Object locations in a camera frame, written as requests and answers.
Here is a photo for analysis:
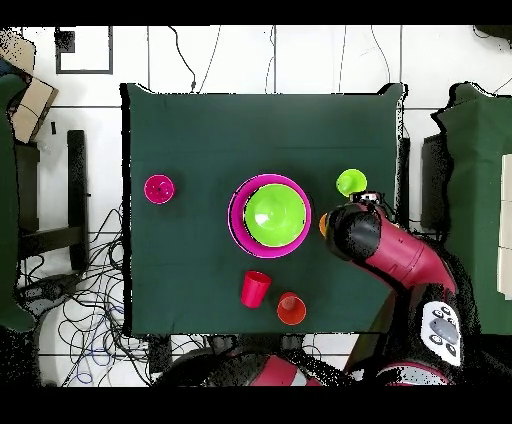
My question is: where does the large pink plastic bowl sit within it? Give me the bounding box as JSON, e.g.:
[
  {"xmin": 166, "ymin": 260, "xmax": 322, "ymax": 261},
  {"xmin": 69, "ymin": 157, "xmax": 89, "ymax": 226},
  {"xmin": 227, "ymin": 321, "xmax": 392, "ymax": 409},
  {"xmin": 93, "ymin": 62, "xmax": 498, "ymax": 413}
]
[{"xmin": 226, "ymin": 172, "xmax": 312, "ymax": 260}]

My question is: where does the magenta plastic cup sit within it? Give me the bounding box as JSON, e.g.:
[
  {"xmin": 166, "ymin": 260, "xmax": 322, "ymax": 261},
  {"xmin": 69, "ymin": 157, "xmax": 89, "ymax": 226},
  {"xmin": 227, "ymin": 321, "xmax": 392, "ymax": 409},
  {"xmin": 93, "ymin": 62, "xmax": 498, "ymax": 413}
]
[{"xmin": 143, "ymin": 174, "xmax": 176, "ymax": 206}]

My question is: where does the red-orange plastic cup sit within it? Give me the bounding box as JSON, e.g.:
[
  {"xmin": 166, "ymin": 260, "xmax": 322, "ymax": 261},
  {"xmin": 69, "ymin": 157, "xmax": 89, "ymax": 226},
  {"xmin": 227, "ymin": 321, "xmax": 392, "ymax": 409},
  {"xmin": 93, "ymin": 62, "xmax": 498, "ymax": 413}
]
[{"xmin": 276, "ymin": 291, "xmax": 308, "ymax": 326}]

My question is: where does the grey base with black knob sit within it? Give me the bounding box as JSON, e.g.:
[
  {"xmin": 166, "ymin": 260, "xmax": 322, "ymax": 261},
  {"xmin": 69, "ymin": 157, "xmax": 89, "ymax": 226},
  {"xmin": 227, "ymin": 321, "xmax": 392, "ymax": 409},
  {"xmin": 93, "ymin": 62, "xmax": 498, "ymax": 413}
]
[{"xmin": 15, "ymin": 271, "xmax": 83, "ymax": 317}]

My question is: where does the dark green tablecloth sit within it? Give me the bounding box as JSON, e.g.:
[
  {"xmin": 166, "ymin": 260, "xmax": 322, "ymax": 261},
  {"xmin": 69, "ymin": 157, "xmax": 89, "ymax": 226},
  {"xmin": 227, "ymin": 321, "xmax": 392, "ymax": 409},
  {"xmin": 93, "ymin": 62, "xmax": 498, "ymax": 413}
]
[{"xmin": 119, "ymin": 82, "xmax": 409, "ymax": 337}]

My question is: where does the black box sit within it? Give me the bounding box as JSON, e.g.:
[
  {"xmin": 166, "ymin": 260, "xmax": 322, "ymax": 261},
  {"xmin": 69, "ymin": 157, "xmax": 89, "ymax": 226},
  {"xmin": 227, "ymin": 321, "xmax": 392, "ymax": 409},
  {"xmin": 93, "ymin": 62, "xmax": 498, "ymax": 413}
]
[{"xmin": 419, "ymin": 133, "xmax": 451, "ymax": 233}]

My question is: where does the brown cardboard box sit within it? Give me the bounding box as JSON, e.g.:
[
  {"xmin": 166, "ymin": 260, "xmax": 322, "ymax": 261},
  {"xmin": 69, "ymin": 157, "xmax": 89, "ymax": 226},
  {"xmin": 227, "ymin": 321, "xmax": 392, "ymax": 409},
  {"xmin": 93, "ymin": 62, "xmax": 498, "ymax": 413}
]
[{"xmin": 0, "ymin": 27, "xmax": 60, "ymax": 145}]

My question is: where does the light green plastic cup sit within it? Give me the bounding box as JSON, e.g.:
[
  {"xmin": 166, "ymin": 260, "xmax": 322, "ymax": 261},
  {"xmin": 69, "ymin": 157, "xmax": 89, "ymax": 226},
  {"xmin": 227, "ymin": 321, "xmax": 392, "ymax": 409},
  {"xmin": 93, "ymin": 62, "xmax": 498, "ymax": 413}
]
[{"xmin": 335, "ymin": 168, "xmax": 368, "ymax": 199}]

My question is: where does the large green plastic bowl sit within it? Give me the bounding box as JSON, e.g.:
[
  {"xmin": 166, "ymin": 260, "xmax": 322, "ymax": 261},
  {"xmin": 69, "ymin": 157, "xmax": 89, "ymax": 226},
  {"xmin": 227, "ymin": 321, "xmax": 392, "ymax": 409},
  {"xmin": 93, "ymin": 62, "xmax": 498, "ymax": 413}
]
[{"xmin": 243, "ymin": 183, "xmax": 308, "ymax": 248}]

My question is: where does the white boxes stack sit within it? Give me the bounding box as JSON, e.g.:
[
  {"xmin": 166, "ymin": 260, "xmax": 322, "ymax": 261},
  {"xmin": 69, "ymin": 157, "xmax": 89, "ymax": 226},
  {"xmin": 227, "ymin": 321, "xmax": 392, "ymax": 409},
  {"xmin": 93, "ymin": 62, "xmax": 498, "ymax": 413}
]
[{"xmin": 496, "ymin": 153, "xmax": 512, "ymax": 301}]

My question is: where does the red plastic cup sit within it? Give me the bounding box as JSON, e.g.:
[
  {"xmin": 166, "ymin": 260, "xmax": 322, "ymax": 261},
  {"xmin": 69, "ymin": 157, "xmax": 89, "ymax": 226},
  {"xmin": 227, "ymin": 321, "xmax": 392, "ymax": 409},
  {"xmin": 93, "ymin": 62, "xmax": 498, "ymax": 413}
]
[{"xmin": 240, "ymin": 270, "xmax": 273, "ymax": 309}]

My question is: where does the black stand frame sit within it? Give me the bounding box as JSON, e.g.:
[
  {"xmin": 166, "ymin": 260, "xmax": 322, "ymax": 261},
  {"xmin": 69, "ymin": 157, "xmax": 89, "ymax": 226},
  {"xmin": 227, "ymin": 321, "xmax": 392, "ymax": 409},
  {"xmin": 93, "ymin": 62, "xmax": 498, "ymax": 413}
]
[{"xmin": 15, "ymin": 129, "xmax": 90, "ymax": 273}]

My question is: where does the green cloth covered table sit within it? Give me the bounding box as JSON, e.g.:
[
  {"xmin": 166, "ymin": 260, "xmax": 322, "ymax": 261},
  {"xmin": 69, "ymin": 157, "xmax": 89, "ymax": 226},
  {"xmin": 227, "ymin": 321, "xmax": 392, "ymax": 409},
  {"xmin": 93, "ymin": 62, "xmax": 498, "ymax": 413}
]
[
  {"xmin": 430, "ymin": 82, "xmax": 512, "ymax": 337},
  {"xmin": 0, "ymin": 73, "xmax": 37, "ymax": 333}
]

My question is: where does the black floor cable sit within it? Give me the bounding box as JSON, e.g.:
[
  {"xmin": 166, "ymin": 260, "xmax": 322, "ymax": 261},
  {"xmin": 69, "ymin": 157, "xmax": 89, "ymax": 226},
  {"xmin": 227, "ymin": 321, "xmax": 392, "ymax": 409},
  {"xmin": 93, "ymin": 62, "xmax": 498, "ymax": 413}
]
[{"xmin": 167, "ymin": 25, "xmax": 198, "ymax": 94}]

